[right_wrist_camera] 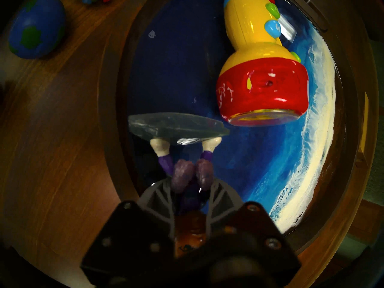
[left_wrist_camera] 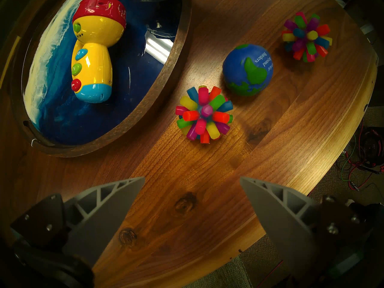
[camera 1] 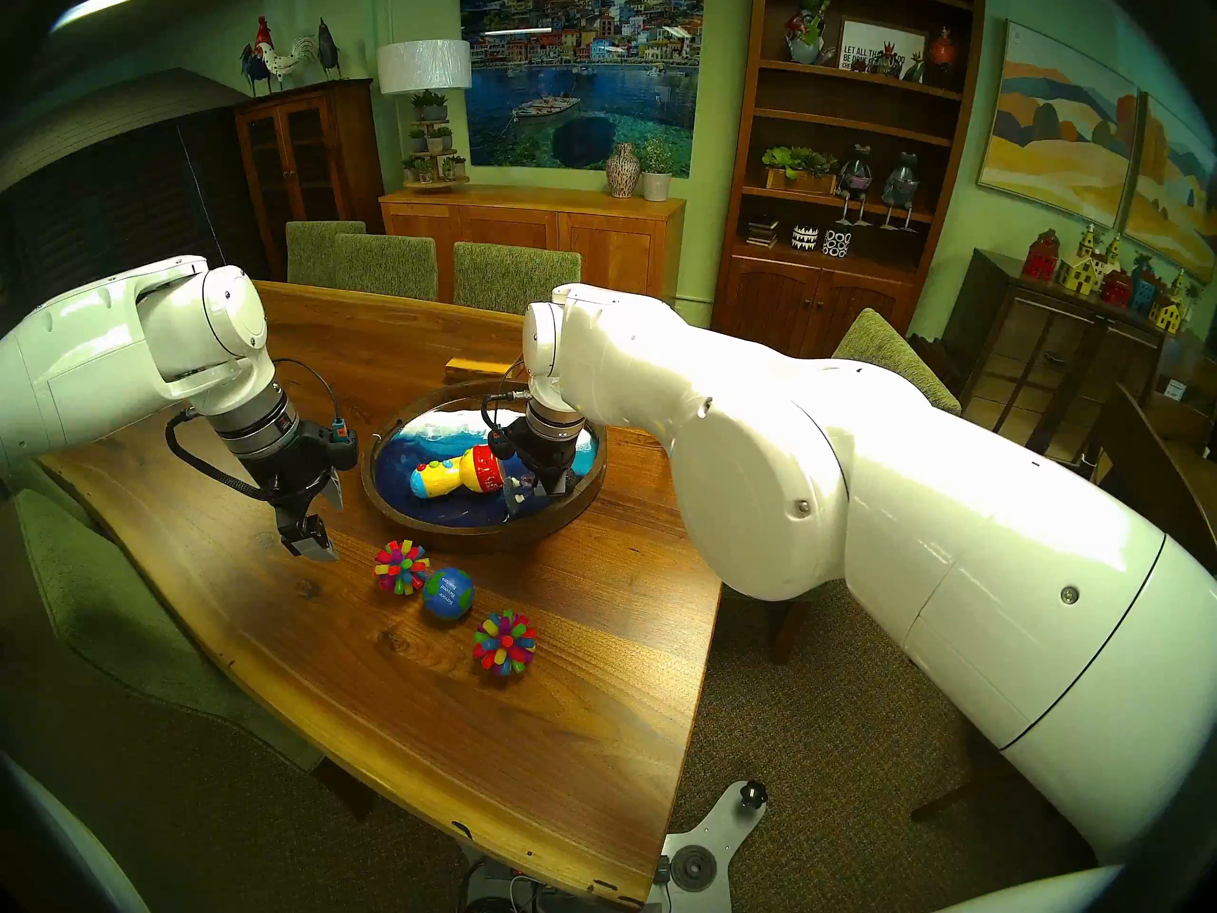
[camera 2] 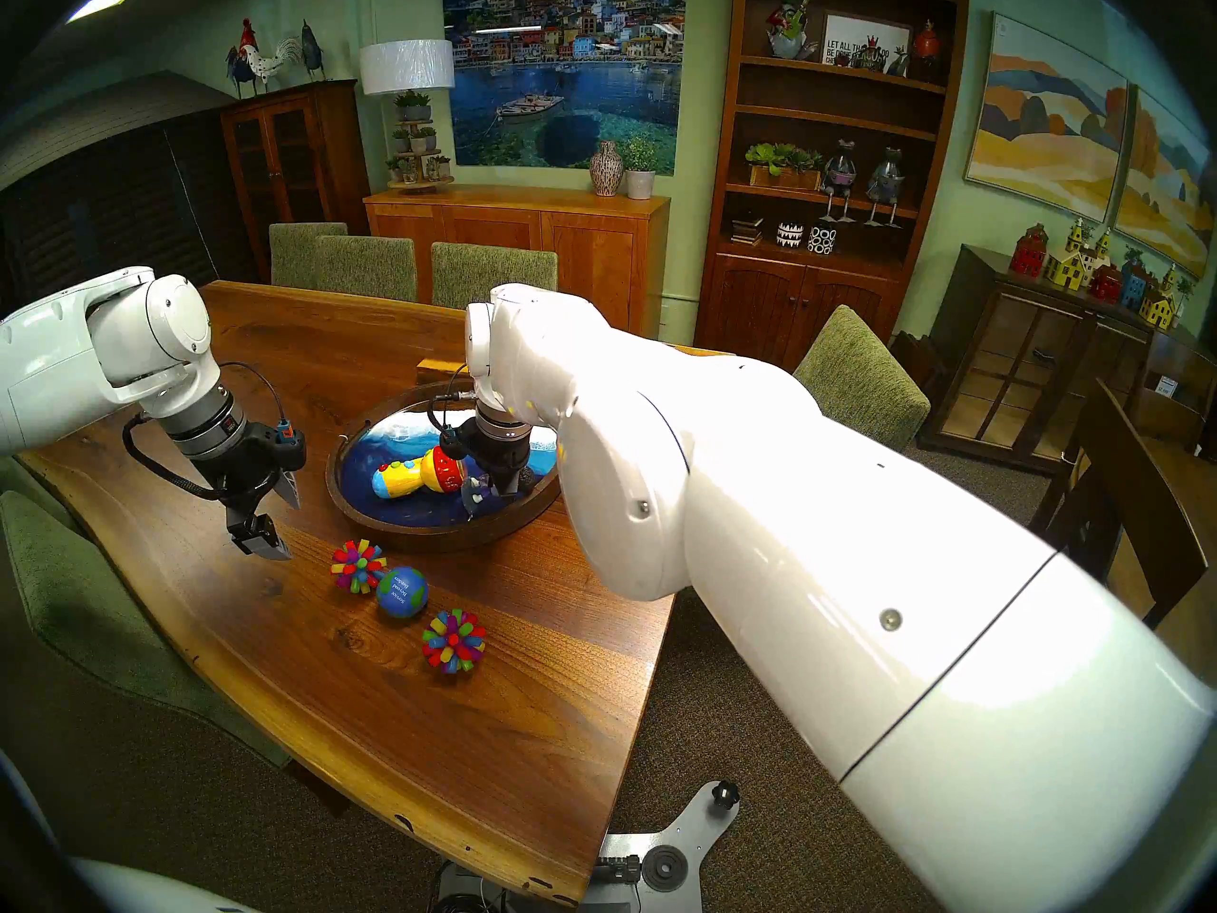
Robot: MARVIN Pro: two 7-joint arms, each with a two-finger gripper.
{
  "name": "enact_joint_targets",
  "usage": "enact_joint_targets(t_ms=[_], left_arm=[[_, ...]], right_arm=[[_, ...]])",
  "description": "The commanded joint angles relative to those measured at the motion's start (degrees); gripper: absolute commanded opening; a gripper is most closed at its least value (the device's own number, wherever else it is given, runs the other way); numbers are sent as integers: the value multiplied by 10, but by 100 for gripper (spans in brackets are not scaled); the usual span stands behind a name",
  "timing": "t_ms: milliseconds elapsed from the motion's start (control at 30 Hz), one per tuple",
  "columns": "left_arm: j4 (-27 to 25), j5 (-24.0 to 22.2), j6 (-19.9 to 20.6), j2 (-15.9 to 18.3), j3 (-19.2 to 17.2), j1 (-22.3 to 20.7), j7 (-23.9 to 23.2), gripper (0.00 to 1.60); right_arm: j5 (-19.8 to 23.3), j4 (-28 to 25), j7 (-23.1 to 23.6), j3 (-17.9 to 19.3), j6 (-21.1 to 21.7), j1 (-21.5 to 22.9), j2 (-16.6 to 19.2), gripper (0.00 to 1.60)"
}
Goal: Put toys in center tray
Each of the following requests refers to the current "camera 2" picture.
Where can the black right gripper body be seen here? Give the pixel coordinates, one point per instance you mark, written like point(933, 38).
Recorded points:
point(499, 459)

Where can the left gripper grey-tipped finger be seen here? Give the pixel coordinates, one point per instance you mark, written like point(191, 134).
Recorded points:
point(291, 488)
point(260, 541)

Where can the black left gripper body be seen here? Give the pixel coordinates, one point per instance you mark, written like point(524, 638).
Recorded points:
point(249, 467)

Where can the small dark doll figurine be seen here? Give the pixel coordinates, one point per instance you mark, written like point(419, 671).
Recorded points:
point(473, 502)

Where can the multicolour spiky ball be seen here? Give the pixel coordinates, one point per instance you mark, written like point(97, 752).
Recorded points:
point(358, 567)
point(454, 641)

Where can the blue green globe ball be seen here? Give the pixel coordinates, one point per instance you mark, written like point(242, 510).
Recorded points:
point(402, 592)

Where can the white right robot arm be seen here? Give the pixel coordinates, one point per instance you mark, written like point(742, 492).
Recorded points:
point(856, 588)

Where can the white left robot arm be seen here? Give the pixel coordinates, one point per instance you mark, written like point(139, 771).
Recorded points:
point(57, 350)

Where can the round wooden blue resin tray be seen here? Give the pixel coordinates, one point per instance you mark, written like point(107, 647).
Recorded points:
point(418, 518)

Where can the yellow red toy flashlight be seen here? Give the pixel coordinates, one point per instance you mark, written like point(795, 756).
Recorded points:
point(409, 480)

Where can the small wooden block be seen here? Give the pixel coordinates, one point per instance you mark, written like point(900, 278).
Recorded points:
point(442, 369)

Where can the green upholstered dining chair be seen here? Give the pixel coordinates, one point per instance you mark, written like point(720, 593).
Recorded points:
point(471, 279)
point(856, 378)
point(295, 255)
point(371, 269)
point(76, 597)

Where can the light wood sideboard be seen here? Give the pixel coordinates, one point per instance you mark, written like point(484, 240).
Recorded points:
point(494, 226)

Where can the tiered wooden plant stand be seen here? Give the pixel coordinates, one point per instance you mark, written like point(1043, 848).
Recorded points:
point(418, 186)

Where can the dark slatted window blind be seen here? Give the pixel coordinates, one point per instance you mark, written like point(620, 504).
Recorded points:
point(95, 226)

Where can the patterned ceramic vase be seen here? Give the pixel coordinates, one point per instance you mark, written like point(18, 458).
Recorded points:
point(607, 171)

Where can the green plant in white pot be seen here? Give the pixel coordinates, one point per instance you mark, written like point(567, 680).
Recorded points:
point(640, 184)

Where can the dark wood glass-door cabinet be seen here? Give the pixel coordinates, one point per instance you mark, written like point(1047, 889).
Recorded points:
point(333, 160)

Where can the small stack of books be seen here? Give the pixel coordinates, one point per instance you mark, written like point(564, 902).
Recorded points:
point(747, 233)

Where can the white cup black zigzag pattern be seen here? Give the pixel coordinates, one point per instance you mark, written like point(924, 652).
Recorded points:
point(790, 237)

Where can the white robot torso shell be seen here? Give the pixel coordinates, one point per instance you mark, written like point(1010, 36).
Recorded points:
point(143, 892)

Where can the black round knob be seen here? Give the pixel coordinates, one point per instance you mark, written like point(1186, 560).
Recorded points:
point(725, 795)

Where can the white cup black circle pattern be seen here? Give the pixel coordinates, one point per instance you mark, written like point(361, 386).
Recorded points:
point(822, 242)

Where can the blue red rooster figurine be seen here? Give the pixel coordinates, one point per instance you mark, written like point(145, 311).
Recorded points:
point(244, 65)

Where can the white drum lamp shade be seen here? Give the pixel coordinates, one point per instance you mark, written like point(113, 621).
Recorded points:
point(407, 67)

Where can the wooden planter with succulents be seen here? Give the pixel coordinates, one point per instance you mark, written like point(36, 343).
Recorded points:
point(784, 174)

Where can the white rooster figurine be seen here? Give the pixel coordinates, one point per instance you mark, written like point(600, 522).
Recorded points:
point(266, 63)

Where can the dark bird figurine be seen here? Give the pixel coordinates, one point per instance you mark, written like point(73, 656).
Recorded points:
point(312, 53)

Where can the metal frog figurine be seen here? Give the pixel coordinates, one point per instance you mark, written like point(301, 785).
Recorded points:
point(886, 181)
point(840, 174)

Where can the ceiling light panel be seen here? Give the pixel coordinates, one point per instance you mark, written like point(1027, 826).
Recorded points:
point(100, 4)

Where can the dark wood console cabinet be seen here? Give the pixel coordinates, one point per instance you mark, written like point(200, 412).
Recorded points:
point(998, 350)

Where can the colourful bird figurine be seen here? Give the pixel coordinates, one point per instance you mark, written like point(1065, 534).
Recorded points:
point(787, 36)

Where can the framed white text sign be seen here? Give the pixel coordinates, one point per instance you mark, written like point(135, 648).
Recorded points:
point(841, 38)

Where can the small red-crowned figurine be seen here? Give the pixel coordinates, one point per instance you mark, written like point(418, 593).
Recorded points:
point(872, 55)

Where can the yellow miniature house with tower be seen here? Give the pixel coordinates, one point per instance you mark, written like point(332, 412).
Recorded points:
point(1065, 269)

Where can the red lidded jar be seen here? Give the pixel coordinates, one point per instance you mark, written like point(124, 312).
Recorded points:
point(927, 44)

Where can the small red miniature house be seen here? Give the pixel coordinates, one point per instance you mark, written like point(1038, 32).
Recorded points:
point(1106, 285)

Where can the abstract landscape canvas painting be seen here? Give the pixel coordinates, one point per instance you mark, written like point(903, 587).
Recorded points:
point(1046, 131)
point(1165, 198)

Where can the blue miniature house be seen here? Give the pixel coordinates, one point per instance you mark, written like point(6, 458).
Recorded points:
point(1134, 288)

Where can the white price tag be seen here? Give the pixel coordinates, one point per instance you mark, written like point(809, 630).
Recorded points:
point(1166, 386)

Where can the harbour town wall picture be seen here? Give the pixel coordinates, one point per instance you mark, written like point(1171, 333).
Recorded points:
point(570, 93)

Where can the grey metal robot base bracket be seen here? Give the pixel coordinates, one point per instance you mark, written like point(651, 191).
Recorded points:
point(685, 830)

